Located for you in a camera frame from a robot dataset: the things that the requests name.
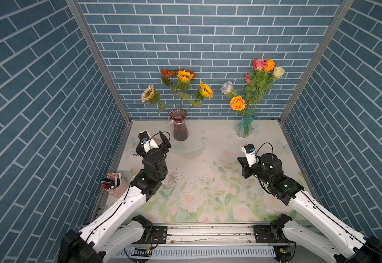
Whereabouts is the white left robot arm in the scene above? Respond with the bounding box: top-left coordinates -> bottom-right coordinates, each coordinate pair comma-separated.
57,131 -> 171,263

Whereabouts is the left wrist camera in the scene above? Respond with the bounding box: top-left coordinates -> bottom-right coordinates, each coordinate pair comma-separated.
136,130 -> 159,156

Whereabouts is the orange gerbera flower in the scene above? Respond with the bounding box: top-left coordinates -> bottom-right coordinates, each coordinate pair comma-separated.
161,70 -> 179,100
187,70 -> 196,80

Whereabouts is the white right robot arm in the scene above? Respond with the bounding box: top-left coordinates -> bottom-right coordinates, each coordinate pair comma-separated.
237,144 -> 382,263

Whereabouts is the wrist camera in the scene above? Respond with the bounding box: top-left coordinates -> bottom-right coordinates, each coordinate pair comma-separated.
136,130 -> 159,156
241,144 -> 257,167

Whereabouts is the glue stick package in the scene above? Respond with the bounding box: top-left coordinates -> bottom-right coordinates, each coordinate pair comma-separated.
130,150 -> 140,158

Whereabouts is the purple glass vase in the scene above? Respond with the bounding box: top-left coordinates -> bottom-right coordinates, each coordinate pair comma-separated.
170,109 -> 188,141

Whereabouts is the floral table mat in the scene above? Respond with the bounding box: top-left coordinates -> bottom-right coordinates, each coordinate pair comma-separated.
99,154 -> 310,224

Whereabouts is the beige gerbera flower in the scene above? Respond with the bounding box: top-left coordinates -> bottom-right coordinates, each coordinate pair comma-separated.
141,84 -> 169,113

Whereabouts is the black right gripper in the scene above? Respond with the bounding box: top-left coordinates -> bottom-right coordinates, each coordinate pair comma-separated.
236,156 -> 271,186

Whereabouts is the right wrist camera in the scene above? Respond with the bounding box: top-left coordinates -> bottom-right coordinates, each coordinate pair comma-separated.
241,144 -> 257,167

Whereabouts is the cream white rose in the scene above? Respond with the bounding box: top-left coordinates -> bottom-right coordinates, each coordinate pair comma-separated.
273,66 -> 285,80

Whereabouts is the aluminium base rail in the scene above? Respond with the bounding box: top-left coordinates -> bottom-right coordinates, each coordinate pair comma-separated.
69,221 -> 350,263

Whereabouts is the orange yellow rose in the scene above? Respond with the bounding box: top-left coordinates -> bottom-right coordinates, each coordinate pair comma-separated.
230,95 -> 246,114

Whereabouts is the yellow sunflower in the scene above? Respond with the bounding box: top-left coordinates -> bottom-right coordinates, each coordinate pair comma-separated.
189,82 -> 214,110
177,69 -> 193,109

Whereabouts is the pink rose small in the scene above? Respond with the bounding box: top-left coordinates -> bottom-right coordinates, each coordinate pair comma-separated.
251,59 -> 268,101

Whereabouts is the blue glass vase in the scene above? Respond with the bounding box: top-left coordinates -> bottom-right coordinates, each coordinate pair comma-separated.
237,112 -> 255,138

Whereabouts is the pink pen cup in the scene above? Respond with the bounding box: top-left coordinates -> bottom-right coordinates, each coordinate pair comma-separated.
101,173 -> 128,198

